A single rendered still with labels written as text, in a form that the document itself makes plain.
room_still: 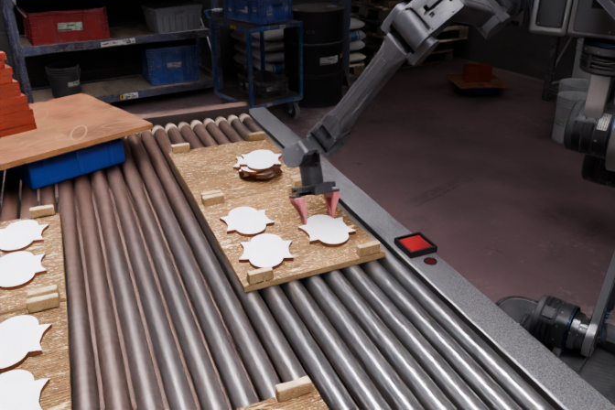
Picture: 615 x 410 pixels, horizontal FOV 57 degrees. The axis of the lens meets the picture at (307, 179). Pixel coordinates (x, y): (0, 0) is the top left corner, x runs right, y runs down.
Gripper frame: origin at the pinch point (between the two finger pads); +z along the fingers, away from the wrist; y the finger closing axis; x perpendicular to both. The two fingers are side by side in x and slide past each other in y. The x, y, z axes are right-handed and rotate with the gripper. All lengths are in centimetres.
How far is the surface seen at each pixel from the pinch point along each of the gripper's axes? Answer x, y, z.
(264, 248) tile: -7.0, -17.2, 3.3
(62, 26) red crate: 391, -53, -157
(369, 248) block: -17.3, 4.7, 6.7
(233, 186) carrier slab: 27.6, -14.0, -11.0
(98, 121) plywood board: 64, -47, -38
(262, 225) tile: 2.5, -14.3, -1.0
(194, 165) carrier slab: 46, -21, -19
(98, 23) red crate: 395, -23, -159
